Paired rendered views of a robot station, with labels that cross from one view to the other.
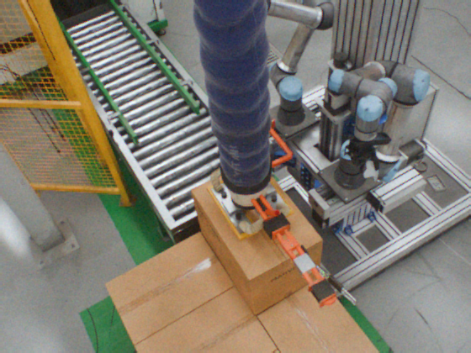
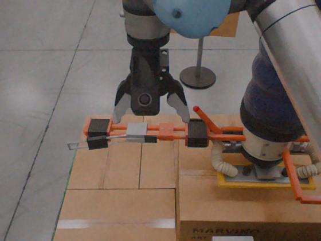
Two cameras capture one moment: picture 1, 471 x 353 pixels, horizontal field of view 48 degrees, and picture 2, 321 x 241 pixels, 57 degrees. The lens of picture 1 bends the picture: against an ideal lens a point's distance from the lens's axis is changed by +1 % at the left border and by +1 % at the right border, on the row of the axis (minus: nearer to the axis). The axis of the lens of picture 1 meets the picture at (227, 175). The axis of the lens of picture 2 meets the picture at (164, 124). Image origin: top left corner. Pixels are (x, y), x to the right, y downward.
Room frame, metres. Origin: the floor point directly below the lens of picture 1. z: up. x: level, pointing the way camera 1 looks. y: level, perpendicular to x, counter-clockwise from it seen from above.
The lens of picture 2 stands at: (1.36, -0.89, 1.96)
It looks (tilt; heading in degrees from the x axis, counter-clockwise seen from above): 45 degrees down; 113
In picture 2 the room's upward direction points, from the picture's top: straight up
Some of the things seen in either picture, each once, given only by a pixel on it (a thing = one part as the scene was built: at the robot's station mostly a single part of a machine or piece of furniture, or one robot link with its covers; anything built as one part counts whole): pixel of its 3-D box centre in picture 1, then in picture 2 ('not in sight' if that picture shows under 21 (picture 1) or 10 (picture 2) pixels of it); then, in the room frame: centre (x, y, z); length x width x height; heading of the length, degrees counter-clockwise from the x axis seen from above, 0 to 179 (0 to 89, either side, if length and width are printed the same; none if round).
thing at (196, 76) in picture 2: not in sight; (199, 53); (0.64, 1.70, 0.31); 0.40 x 0.40 x 0.62
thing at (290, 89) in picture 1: (290, 92); not in sight; (1.93, -0.39, 1.20); 0.13 x 0.12 x 0.14; 9
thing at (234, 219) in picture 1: (231, 207); not in sight; (1.38, 0.00, 1.08); 0.34 x 0.10 x 0.05; 21
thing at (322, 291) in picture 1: (322, 292); (100, 129); (0.85, -0.30, 1.18); 0.08 x 0.07 x 0.05; 21
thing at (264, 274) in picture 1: (255, 234); (243, 201); (1.41, -0.10, 0.74); 0.60 x 0.40 x 0.40; 22
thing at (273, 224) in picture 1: (276, 225); (196, 132); (1.18, -0.18, 1.18); 0.10 x 0.08 x 0.06; 111
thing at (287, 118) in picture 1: (291, 109); not in sight; (1.93, -0.39, 1.09); 0.15 x 0.15 x 0.10
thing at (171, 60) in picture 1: (182, 79); not in sight; (2.96, 0.22, 0.50); 2.31 x 0.05 x 0.19; 23
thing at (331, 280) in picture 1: (326, 272); (113, 142); (0.92, -0.33, 1.18); 0.31 x 0.03 x 0.05; 34
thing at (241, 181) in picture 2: (266, 189); (265, 173); (1.44, -0.17, 1.08); 0.34 x 0.10 x 0.05; 21
